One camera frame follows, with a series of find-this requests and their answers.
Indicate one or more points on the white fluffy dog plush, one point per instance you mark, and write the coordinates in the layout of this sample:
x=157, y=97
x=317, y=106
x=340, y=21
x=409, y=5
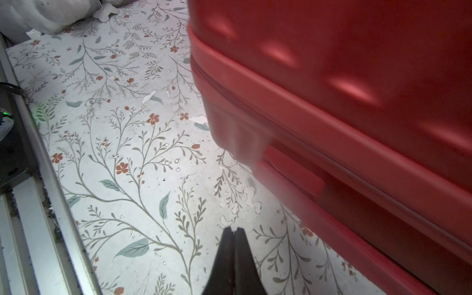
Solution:
x=48, y=16

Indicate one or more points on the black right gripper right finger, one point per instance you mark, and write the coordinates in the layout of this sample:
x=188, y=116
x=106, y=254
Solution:
x=246, y=278

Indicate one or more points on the red hard-shell suitcase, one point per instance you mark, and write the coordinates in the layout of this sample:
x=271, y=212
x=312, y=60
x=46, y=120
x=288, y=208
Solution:
x=357, y=115

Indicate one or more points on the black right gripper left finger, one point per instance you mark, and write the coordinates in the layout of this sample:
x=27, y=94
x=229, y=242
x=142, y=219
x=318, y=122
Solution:
x=221, y=279

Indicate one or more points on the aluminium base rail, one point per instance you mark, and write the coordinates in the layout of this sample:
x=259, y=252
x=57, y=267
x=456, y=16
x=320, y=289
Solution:
x=41, y=251

